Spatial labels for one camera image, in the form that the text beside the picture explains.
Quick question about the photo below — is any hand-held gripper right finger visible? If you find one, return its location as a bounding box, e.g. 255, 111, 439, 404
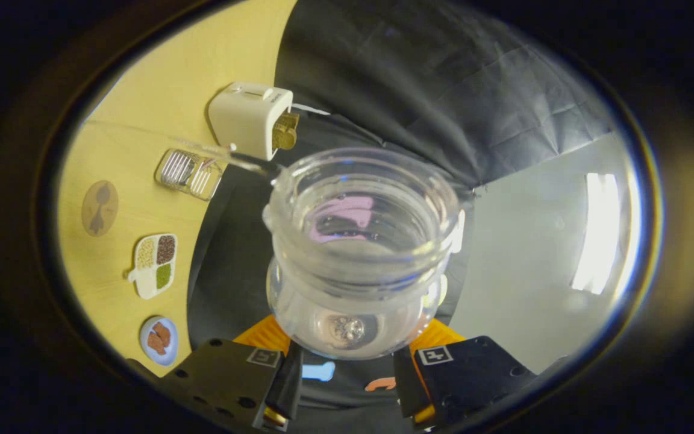
392, 318, 537, 427

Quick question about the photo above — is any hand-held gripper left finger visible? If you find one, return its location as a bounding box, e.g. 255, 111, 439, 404
127, 315, 304, 432

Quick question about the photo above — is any clear glass bottle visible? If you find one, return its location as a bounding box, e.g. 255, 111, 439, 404
263, 148, 462, 361

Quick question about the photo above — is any round cork coaster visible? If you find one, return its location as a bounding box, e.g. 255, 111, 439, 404
81, 180, 119, 237

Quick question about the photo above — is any small blue plate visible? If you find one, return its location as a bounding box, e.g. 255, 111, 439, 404
139, 316, 179, 366

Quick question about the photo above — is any white divided bean dish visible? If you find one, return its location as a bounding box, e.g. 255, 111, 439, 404
127, 233, 178, 300

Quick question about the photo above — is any pink striped straw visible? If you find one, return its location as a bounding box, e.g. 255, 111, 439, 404
202, 143, 237, 169

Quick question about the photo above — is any ceiling light panel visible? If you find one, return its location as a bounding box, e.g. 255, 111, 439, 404
571, 173, 620, 295

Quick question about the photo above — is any brown toast slice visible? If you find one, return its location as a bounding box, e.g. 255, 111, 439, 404
272, 112, 300, 151

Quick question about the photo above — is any white toaster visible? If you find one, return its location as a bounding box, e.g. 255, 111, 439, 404
208, 81, 295, 162

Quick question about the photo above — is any wooden table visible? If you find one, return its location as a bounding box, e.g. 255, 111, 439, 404
57, 0, 298, 377

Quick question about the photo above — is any metal wire basket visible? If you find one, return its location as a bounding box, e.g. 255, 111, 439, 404
154, 148, 224, 201

